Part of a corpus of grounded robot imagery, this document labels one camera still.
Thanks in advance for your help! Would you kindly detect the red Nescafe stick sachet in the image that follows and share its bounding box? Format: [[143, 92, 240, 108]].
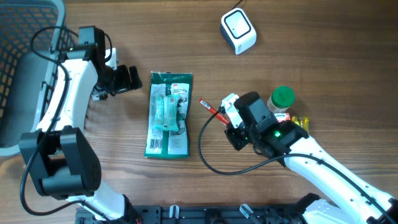
[[199, 98, 229, 126]]

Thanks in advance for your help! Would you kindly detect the mint green small packet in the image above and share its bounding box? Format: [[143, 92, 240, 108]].
[[153, 95, 179, 131]]

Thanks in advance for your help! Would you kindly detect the red white stock cube packet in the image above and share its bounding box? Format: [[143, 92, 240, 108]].
[[274, 113, 291, 123]]

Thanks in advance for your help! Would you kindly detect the Knorr stock cube jar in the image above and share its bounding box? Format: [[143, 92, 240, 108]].
[[267, 86, 295, 113]]

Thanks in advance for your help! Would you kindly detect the yellow dish soap bottle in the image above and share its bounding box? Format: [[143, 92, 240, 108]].
[[291, 116, 309, 132]]

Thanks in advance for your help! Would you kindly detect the green 3M product package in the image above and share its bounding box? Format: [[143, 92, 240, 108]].
[[144, 72, 192, 159]]

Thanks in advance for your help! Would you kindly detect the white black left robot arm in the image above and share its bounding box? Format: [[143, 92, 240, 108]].
[[19, 26, 143, 223]]

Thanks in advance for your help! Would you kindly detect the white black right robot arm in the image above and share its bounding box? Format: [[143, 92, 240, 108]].
[[221, 91, 397, 223]]

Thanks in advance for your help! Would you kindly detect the white barcode scanner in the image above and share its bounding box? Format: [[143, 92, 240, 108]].
[[220, 8, 257, 55]]

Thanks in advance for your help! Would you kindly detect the grey plastic shopping basket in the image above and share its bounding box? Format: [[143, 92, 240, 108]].
[[1, 0, 75, 157]]

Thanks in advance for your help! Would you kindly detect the black right camera cable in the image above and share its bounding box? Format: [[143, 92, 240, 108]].
[[197, 106, 397, 224]]

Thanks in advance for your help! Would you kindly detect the black camera cable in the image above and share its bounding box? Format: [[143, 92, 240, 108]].
[[197, 106, 397, 224], [19, 26, 113, 217]]

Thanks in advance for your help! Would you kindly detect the black left camera cable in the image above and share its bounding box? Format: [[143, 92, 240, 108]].
[[19, 26, 113, 217]]

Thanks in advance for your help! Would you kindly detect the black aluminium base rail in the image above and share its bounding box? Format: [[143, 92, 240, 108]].
[[74, 203, 312, 224]]

